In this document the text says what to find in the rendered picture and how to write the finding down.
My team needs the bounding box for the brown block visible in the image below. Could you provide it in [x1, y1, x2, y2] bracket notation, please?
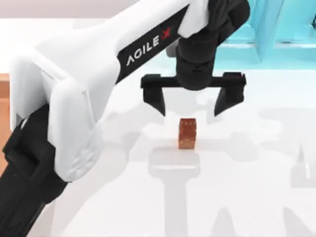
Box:
[178, 118, 198, 150]

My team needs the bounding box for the light blue rack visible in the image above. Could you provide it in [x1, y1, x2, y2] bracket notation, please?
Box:
[213, 0, 316, 72]

